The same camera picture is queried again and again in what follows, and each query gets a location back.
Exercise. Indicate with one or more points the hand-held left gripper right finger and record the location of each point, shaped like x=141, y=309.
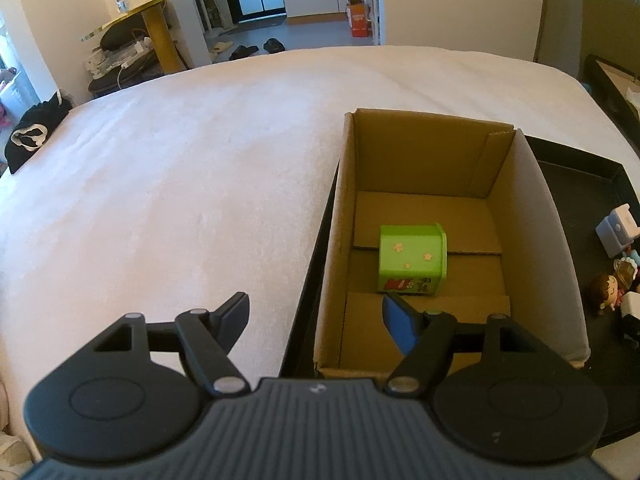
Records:
x=400, y=326

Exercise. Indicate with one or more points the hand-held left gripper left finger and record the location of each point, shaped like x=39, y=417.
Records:
x=234, y=316

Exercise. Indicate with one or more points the green tin box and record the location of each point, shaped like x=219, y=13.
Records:
x=410, y=255

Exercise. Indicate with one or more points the brown cardboard box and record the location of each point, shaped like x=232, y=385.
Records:
x=425, y=210

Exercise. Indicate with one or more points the brown-haired doll figurine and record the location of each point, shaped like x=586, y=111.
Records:
x=604, y=292

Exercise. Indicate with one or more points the black tray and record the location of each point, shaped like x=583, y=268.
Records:
x=580, y=210

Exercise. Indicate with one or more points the white block figurine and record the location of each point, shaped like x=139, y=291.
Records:
x=631, y=315

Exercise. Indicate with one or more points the white cube toy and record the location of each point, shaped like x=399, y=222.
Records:
x=617, y=230

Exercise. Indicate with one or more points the black slipper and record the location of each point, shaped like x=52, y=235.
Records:
x=245, y=52
x=274, y=45

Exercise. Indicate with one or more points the pair of white slippers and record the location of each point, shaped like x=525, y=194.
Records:
x=221, y=46

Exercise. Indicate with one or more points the black bag with white print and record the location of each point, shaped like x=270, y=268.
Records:
x=35, y=125

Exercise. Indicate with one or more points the white power strip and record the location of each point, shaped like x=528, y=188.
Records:
x=134, y=50

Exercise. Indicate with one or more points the round yellow table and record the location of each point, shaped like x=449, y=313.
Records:
x=160, y=25

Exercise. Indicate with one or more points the orange cardboard box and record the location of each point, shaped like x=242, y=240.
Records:
x=359, y=20

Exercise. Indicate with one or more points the black box with cardboard lining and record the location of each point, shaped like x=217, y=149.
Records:
x=617, y=85

